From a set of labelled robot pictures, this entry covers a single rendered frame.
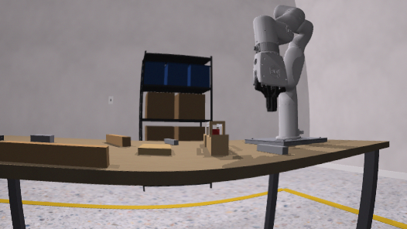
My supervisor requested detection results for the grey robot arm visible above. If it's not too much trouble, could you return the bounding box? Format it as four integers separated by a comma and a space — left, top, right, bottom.
252, 5, 313, 139

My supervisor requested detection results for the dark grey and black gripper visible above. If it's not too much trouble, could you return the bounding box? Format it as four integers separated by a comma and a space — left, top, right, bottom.
254, 51, 288, 112

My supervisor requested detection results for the grey square stick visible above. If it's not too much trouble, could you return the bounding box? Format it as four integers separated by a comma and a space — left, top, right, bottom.
164, 138, 179, 145
257, 144, 289, 155

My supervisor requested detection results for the brown wooden bar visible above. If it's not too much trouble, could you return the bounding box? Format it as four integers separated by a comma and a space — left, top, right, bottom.
106, 135, 131, 147
0, 141, 110, 168

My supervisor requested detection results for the red cube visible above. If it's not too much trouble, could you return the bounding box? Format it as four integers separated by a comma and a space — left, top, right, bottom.
212, 129, 220, 135

